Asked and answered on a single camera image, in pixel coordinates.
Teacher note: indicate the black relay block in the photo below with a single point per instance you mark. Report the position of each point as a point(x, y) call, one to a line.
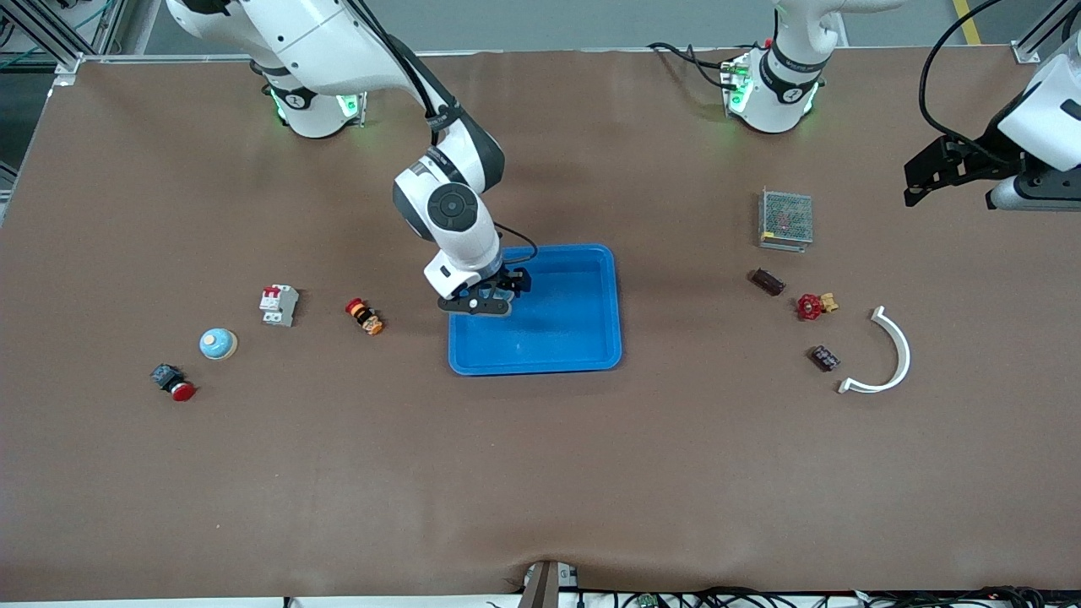
point(767, 282)
point(825, 359)

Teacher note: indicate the light blue call bell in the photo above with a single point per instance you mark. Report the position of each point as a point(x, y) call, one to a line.
point(218, 344)

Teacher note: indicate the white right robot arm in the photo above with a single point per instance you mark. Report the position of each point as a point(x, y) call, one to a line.
point(296, 34)

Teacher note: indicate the blue plastic tray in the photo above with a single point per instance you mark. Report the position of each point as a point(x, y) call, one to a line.
point(557, 329)

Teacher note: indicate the metal mesh power supply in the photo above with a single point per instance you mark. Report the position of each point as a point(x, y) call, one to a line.
point(785, 218)

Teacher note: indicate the white circuit breaker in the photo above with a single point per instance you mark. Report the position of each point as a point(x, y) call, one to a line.
point(279, 306)

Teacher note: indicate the white curved plastic piece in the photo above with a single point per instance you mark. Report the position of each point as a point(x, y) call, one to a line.
point(902, 350)

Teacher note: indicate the red handwheel brass valve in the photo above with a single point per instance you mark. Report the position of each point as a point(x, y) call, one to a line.
point(809, 306)

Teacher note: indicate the red mushroom push button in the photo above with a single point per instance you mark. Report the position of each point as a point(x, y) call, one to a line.
point(179, 388)

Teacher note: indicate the aluminium frame post with bracket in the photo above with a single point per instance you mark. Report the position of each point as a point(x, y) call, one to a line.
point(1034, 38)
point(69, 66)

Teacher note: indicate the yellow emergency stop switch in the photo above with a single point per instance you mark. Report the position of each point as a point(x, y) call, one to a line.
point(365, 317)

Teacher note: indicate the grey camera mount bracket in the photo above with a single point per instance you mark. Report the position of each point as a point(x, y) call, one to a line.
point(545, 587)

